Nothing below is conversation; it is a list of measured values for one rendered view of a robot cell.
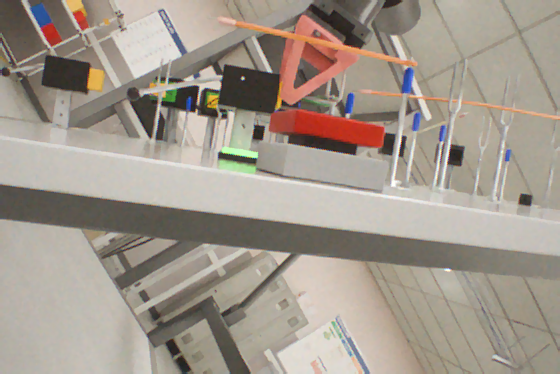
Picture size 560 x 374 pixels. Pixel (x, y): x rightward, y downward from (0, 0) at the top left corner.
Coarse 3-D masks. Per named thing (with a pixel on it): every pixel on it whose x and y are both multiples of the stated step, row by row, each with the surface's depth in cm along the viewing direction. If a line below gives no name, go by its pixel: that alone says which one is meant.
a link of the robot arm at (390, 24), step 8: (392, 0) 56; (400, 0) 56; (408, 0) 56; (416, 0) 58; (384, 8) 56; (392, 8) 56; (400, 8) 57; (408, 8) 57; (416, 8) 59; (376, 16) 59; (384, 16) 58; (392, 16) 58; (400, 16) 58; (408, 16) 58; (416, 16) 60; (376, 24) 61; (384, 24) 60; (392, 24) 59; (400, 24) 59; (408, 24) 60; (416, 24) 61; (384, 32) 62; (392, 32) 61; (400, 32) 61
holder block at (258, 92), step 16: (224, 80) 50; (240, 80) 50; (256, 80) 51; (272, 80) 51; (224, 96) 50; (240, 96) 51; (256, 96) 51; (272, 96) 51; (256, 112) 52; (272, 112) 51
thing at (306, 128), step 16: (288, 112) 27; (304, 112) 26; (272, 128) 29; (288, 128) 26; (304, 128) 26; (320, 128) 26; (336, 128) 26; (352, 128) 26; (368, 128) 27; (384, 128) 27; (304, 144) 27; (320, 144) 27; (336, 144) 27; (352, 144) 27; (368, 144) 27
